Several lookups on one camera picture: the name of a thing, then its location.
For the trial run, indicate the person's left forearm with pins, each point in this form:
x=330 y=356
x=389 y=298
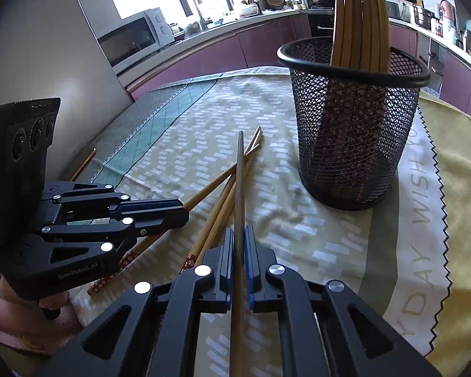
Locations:
x=8 y=322

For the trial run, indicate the kitchen faucet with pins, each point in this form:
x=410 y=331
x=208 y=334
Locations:
x=199 y=11

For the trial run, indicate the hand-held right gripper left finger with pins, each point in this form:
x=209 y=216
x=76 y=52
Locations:
x=223 y=271

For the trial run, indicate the lidded cooking pot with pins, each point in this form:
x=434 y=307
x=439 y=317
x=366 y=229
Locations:
x=320 y=0

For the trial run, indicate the patchwork patterned tablecloth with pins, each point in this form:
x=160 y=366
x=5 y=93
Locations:
x=298 y=243

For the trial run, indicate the bundle of bamboo chopsticks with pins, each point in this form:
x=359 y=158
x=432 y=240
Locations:
x=355 y=27

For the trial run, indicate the pile of bamboo chopsticks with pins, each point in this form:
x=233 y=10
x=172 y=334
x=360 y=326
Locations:
x=219 y=210

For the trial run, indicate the black mesh utensil holder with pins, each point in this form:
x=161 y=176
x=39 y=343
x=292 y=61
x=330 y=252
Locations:
x=392 y=125

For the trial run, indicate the purple kitchen base cabinets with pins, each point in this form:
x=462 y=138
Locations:
x=455 y=74
x=219 y=51

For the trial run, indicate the white microwave oven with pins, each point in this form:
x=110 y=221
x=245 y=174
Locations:
x=149 y=27

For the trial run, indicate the white ceramic pot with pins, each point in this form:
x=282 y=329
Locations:
x=249 y=10

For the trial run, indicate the pink kettle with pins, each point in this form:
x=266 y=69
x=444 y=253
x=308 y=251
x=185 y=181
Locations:
x=448 y=10

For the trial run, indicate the floral-end bamboo chopstick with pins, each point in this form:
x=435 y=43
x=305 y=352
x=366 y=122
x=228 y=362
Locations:
x=130 y=257
x=239 y=204

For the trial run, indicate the steel stockpot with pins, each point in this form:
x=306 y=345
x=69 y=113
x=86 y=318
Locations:
x=423 y=16

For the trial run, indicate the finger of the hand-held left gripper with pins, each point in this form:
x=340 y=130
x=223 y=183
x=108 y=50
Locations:
x=165 y=216
x=86 y=193

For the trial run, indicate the grey refrigerator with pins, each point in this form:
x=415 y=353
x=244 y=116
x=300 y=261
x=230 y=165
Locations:
x=62 y=66

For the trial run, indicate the woven basket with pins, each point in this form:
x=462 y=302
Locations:
x=274 y=2

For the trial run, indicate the black built-in oven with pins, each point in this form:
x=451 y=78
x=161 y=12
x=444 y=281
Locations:
x=322 y=27

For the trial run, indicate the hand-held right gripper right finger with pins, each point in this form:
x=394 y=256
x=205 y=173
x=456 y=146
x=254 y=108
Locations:
x=252 y=271

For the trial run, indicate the person's left hand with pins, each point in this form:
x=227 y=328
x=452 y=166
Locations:
x=55 y=301

